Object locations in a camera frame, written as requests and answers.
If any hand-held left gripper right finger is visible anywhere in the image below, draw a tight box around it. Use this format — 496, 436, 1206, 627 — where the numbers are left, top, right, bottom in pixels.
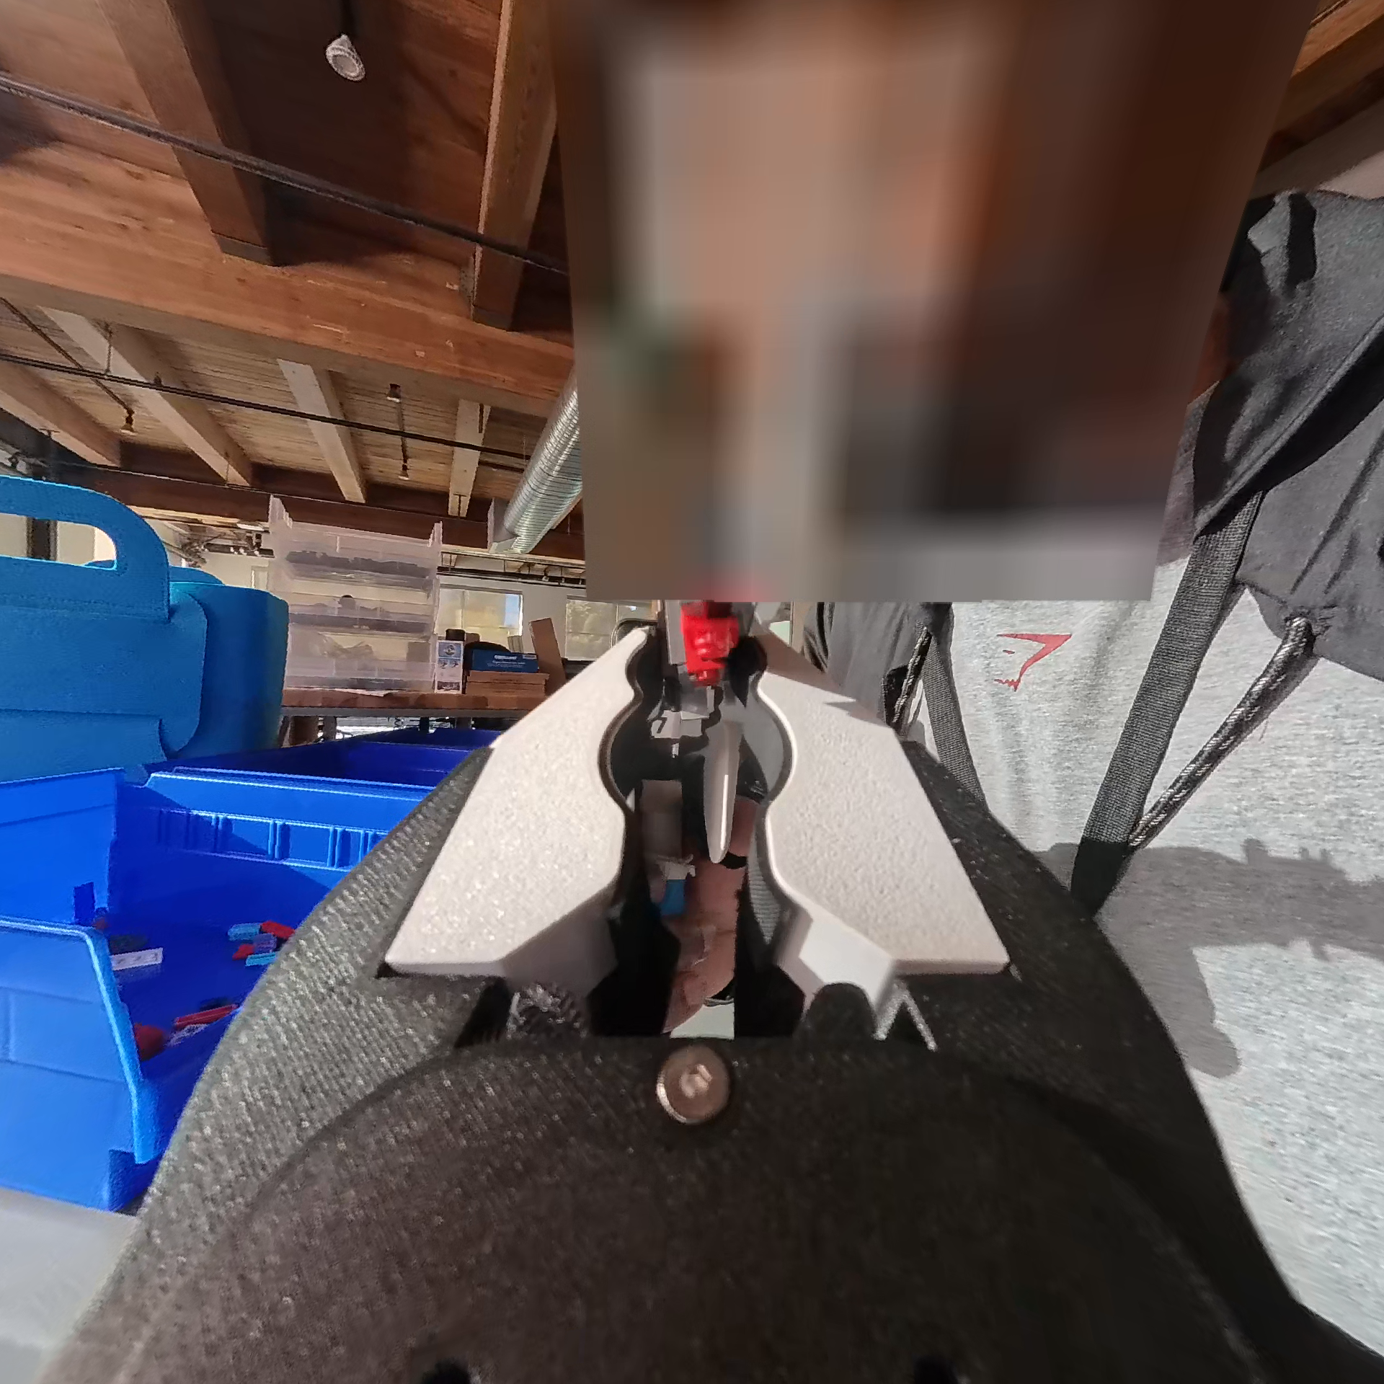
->
747, 639, 1016, 1026

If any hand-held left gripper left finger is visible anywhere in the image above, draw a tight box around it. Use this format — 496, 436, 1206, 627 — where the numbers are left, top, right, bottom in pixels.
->
382, 627, 656, 996

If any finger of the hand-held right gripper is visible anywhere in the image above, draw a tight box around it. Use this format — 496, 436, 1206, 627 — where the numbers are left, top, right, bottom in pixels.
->
706, 727, 750, 866

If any red grey toy brick model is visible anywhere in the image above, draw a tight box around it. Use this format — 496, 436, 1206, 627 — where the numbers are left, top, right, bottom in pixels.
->
656, 601, 763, 746

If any person's right hand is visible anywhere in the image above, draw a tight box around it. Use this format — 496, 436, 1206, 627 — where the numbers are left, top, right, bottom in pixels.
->
661, 861, 750, 1032

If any blue plastic bin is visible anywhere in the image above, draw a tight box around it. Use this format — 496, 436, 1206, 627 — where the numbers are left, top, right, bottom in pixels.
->
325, 727, 505, 792
0, 764, 462, 1215

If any wooden side table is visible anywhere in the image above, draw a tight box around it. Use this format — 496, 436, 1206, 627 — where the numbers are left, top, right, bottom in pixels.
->
280, 687, 546, 746

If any clear plastic drawer organizer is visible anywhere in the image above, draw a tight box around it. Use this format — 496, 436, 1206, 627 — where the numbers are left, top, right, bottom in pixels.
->
268, 497, 445, 691

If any person's grey shirt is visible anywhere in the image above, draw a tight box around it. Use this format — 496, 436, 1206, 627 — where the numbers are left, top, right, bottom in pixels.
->
952, 543, 1384, 1353

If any blue felt bag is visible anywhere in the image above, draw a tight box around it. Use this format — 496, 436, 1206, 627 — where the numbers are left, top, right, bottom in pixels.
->
0, 476, 288, 782

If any person's black jacket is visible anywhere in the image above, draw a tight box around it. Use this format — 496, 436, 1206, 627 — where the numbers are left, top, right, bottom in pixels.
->
808, 189, 1384, 746

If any black ceiling rod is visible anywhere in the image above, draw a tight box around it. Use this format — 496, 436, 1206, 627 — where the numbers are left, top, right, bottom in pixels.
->
0, 68, 568, 272

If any black lanyard strap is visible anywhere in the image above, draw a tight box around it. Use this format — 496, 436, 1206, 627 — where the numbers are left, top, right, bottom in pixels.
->
920, 488, 1264, 914

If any silver air duct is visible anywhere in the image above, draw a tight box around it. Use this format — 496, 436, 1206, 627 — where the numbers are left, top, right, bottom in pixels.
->
503, 382, 587, 558

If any black white braided cord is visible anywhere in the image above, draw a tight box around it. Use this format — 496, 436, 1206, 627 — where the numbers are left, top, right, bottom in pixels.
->
1126, 615, 1323, 851

